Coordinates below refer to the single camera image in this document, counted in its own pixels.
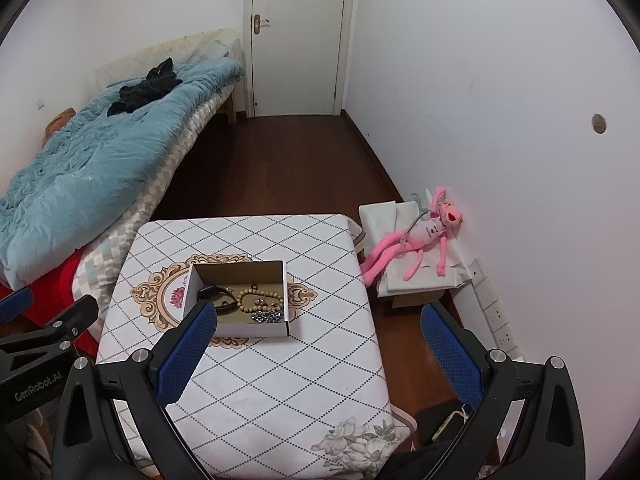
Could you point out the black clothes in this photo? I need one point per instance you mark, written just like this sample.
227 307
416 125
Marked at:
145 90

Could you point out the red blanket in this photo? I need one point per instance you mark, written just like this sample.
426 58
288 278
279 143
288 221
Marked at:
62 280

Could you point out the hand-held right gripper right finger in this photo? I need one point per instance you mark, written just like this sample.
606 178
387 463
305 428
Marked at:
450 355

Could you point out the white door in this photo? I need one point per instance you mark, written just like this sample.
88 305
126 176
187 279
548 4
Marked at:
300 35

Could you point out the wooden bed leg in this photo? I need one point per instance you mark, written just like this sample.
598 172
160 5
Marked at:
231 110

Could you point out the cream quilted pad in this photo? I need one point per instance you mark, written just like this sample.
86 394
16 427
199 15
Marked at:
200 47

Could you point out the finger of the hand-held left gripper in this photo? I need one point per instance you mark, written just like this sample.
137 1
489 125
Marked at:
65 321
15 305

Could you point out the white wall socket strip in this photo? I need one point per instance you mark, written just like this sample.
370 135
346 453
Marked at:
492 305

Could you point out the dark bag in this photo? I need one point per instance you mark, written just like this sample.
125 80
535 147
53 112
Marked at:
430 417

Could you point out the diamond patterned tablecloth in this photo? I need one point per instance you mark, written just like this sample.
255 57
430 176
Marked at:
300 360

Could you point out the black smart band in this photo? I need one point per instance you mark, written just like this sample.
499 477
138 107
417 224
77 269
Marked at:
212 290

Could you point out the light blue quilt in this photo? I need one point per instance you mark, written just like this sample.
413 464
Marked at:
100 160

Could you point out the white cloth covered box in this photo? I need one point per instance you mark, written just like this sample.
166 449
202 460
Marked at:
385 215

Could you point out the cardboard box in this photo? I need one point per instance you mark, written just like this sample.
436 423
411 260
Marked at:
250 329

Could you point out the pink plush toy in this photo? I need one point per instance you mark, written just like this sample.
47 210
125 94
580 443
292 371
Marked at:
430 232

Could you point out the brown plush toy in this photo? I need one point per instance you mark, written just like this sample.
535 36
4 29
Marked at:
57 122

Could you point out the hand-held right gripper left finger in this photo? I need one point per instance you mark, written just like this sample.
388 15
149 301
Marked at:
185 355

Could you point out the small silver charm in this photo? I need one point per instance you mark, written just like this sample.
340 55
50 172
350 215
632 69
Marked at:
260 302

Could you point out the person's dark fleece trousers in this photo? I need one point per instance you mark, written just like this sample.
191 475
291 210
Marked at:
415 465

